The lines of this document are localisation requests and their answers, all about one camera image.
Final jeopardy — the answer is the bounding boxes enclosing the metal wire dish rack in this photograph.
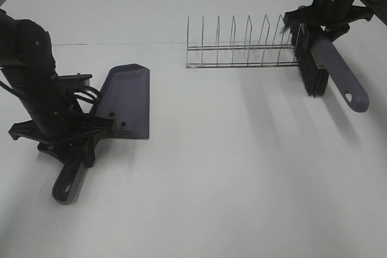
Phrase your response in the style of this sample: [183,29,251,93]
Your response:
[185,15,298,69]

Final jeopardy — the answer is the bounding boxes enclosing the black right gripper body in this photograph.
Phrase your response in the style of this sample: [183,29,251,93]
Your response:
[284,0,374,26]

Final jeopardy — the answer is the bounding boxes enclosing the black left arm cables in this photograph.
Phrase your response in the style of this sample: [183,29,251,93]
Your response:
[69,86,102,111]

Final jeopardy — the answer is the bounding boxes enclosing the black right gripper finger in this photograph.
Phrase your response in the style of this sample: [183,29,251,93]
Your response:
[283,18,295,33]
[326,24,350,40]

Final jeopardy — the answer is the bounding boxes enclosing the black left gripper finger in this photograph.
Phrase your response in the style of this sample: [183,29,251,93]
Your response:
[37,143,76,161]
[81,135,102,167]

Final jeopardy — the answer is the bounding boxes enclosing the grey hand brush black bristles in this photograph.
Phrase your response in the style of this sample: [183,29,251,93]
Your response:
[290,24,369,112]

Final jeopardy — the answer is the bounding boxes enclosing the pile of coffee beans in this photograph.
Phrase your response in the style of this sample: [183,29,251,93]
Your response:
[108,112,126,129]

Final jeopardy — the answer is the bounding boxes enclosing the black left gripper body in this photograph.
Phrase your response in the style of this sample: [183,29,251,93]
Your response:
[8,72,102,145]

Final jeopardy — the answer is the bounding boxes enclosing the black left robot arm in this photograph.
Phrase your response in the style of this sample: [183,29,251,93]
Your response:
[1,11,114,167]

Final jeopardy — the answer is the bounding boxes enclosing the grey plastic dustpan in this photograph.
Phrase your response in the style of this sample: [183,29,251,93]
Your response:
[52,63,150,205]

